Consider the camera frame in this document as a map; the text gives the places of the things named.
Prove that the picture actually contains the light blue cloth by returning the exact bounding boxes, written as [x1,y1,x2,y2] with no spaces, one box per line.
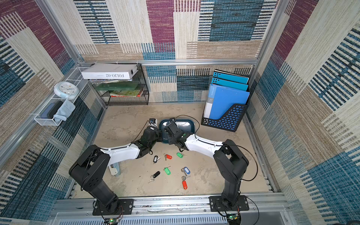
[53,100,76,123]

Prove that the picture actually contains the black tag key white label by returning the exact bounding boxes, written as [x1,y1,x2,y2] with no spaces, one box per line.
[153,155,160,164]

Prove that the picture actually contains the white round clock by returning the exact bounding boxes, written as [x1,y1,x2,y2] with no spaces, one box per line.
[53,82,79,100]

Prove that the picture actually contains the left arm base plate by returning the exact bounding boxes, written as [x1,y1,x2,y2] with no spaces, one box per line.
[92,199,134,216]

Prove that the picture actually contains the black mesh file holder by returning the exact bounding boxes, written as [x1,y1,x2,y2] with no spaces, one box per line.
[201,104,249,132]

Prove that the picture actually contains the teal folder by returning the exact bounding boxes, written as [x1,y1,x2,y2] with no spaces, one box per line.
[213,69,249,84]
[211,77,248,92]

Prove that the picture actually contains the green book on shelf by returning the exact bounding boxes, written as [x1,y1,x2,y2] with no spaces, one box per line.
[95,82,140,91]

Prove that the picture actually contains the teal folder middle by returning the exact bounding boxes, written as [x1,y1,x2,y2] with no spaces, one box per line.
[211,77,248,92]

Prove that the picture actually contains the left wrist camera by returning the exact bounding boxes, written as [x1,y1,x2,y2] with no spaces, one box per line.
[149,118,157,126]

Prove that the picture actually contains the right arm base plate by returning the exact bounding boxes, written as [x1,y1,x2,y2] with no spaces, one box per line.
[209,195,249,212]

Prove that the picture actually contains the black wire shelf rack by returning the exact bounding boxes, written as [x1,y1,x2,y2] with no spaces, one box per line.
[89,63,149,107]

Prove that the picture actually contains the blue tag key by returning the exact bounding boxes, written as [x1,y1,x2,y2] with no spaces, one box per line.
[181,167,190,176]

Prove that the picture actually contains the light blue stapler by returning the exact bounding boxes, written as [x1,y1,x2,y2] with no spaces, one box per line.
[108,163,121,177]

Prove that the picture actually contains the dark blue pouch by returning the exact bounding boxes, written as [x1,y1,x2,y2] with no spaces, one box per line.
[40,101,63,119]

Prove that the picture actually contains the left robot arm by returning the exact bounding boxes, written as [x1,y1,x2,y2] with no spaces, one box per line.
[69,126,161,215]

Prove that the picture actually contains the white wire basket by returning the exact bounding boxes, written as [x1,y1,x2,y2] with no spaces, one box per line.
[34,67,88,126]

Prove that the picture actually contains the colourful book lower shelf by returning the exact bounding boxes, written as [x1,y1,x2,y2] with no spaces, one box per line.
[110,90,143,97]

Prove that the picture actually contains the teal plastic storage box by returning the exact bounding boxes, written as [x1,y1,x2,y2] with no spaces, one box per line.
[158,119,195,144]

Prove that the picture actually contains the blue folder front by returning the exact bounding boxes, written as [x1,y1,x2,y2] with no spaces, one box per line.
[203,84,250,120]

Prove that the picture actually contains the white FOLIO-02 box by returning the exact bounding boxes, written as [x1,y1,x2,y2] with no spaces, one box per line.
[82,63,138,80]

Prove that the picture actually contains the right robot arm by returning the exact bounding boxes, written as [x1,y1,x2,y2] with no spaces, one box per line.
[164,122,249,210]

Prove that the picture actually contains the teal folder back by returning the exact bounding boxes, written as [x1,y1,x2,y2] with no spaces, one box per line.
[213,69,249,84]

